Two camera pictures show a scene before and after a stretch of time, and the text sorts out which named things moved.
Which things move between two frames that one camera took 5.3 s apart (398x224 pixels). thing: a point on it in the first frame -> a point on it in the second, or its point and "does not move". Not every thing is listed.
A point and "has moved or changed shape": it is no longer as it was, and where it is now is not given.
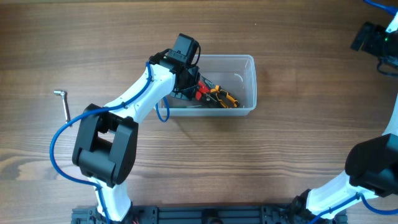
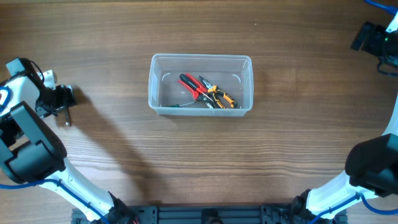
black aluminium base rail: [203, 214] does not move
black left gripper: [189, 93] -> [68, 99]
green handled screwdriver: [184, 106] has moved or changed shape
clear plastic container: [236, 76] does not move
